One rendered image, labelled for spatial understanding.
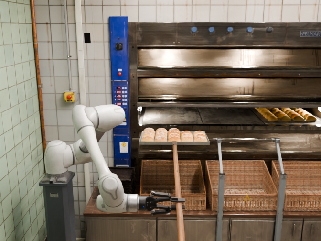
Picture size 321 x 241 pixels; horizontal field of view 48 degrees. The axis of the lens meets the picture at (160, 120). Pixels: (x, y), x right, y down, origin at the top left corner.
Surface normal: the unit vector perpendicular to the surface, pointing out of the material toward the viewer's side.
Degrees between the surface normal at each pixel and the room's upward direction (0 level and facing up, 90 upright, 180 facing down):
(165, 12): 90
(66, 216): 90
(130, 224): 90
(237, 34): 90
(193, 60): 70
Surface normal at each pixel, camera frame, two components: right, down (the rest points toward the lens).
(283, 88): -0.01, -0.10
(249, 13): -0.01, 0.25
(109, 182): 0.06, -0.42
